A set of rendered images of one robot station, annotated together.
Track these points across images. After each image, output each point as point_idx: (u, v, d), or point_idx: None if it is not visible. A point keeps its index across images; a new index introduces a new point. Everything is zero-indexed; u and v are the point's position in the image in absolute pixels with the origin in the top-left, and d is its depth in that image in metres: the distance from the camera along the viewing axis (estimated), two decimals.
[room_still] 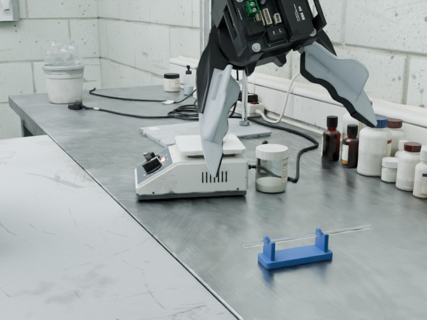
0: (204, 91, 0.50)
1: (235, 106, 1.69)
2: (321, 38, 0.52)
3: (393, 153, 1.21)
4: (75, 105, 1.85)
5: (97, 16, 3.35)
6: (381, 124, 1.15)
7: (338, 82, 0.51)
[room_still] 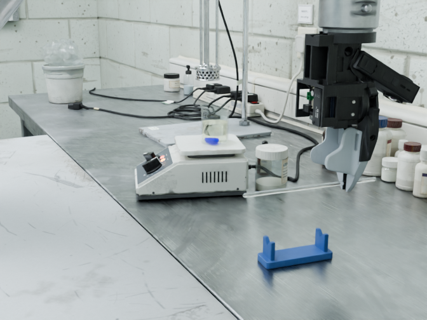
0: (336, 136, 0.82)
1: (235, 106, 1.69)
2: (366, 136, 0.75)
3: (393, 153, 1.21)
4: (75, 105, 1.85)
5: (97, 16, 3.35)
6: (381, 124, 1.15)
7: (351, 158, 0.78)
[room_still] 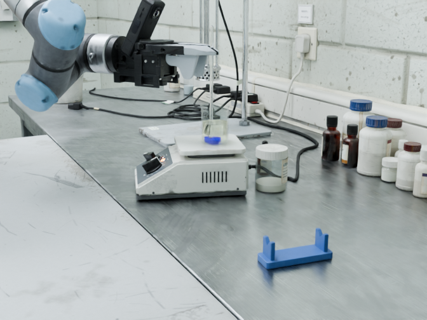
0: None
1: (235, 106, 1.69)
2: (164, 53, 1.02)
3: (393, 153, 1.21)
4: (75, 105, 1.85)
5: (97, 16, 3.35)
6: (381, 124, 1.15)
7: (188, 54, 1.03)
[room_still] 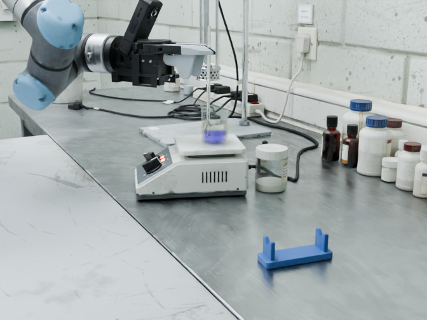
0: None
1: (235, 106, 1.69)
2: (161, 53, 1.03)
3: (393, 153, 1.21)
4: (75, 105, 1.85)
5: (97, 16, 3.35)
6: (381, 124, 1.15)
7: (185, 54, 1.04)
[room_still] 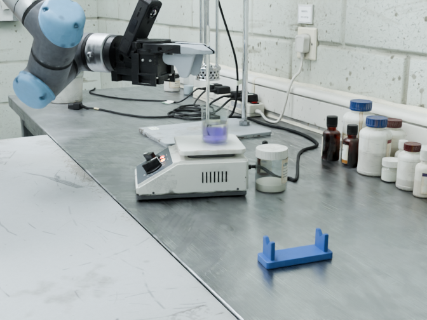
0: None
1: (235, 106, 1.69)
2: (161, 51, 1.04)
3: (393, 153, 1.21)
4: (75, 105, 1.85)
5: (97, 16, 3.35)
6: (381, 124, 1.15)
7: (185, 53, 1.04)
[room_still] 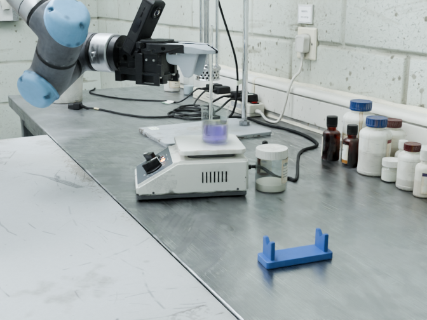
0: None
1: (235, 106, 1.69)
2: (164, 51, 1.04)
3: (393, 153, 1.21)
4: (75, 105, 1.85)
5: (97, 16, 3.35)
6: (381, 124, 1.15)
7: (188, 53, 1.05)
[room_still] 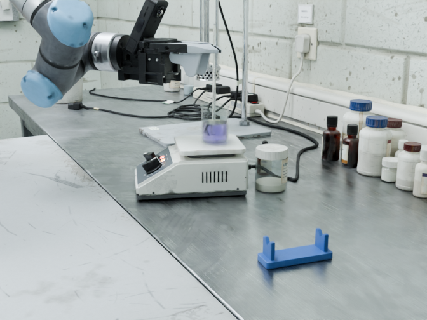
0: None
1: (235, 106, 1.69)
2: (168, 51, 1.05)
3: (393, 153, 1.21)
4: (75, 105, 1.85)
5: (97, 16, 3.35)
6: (381, 124, 1.15)
7: (192, 53, 1.05)
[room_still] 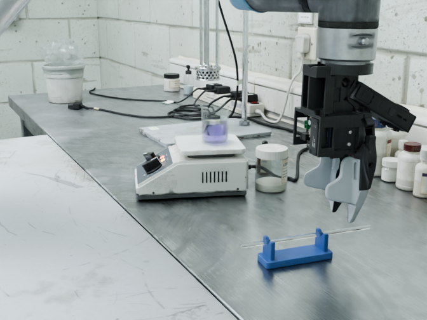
0: None
1: (235, 106, 1.69)
2: (364, 164, 0.75)
3: (393, 153, 1.21)
4: (75, 105, 1.85)
5: (97, 16, 3.35)
6: (381, 124, 1.15)
7: (351, 188, 0.78)
